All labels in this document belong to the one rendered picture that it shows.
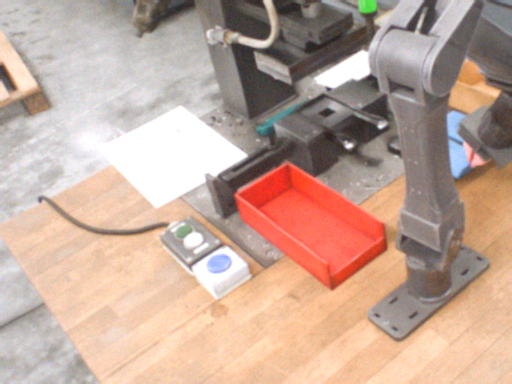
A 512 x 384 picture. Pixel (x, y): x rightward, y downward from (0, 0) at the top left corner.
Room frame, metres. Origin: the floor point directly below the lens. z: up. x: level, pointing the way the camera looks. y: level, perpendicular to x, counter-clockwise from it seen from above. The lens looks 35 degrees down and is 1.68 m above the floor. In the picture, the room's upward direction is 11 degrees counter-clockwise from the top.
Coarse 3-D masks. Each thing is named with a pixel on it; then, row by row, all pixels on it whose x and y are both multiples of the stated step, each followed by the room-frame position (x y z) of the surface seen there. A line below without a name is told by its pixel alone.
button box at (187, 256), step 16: (80, 224) 1.01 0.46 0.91; (160, 224) 0.96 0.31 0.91; (176, 224) 0.93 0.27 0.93; (192, 224) 0.92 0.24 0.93; (160, 240) 0.91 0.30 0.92; (176, 240) 0.89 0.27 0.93; (208, 240) 0.87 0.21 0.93; (176, 256) 0.86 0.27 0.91; (192, 256) 0.84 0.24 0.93; (192, 272) 0.83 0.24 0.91
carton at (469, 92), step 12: (468, 60) 1.22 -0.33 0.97; (468, 72) 1.21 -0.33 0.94; (456, 84) 1.14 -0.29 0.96; (468, 84) 1.21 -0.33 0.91; (480, 84) 1.22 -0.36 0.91; (456, 96) 1.14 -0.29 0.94; (468, 96) 1.12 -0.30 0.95; (480, 96) 1.09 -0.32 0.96; (492, 96) 1.07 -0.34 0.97; (468, 108) 1.12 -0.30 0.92
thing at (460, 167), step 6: (450, 144) 1.01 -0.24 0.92; (456, 144) 1.00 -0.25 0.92; (450, 150) 0.99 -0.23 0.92; (456, 150) 0.99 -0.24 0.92; (462, 150) 0.98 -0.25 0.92; (456, 156) 0.97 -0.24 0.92; (462, 156) 0.97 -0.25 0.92; (456, 162) 0.95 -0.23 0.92; (462, 162) 0.95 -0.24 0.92; (456, 168) 0.94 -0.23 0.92; (462, 168) 0.90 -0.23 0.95; (468, 168) 0.92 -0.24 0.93; (456, 174) 0.92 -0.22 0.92; (462, 174) 0.92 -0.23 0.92
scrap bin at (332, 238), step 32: (256, 192) 0.96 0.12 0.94; (288, 192) 0.99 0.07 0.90; (320, 192) 0.93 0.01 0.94; (256, 224) 0.89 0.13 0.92; (288, 224) 0.90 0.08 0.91; (320, 224) 0.88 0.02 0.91; (352, 224) 0.86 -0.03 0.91; (384, 224) 0.80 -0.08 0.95; (288, 256) 0.82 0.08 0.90; (320, 256) 0.81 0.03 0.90; (352, 256) 0.79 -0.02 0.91
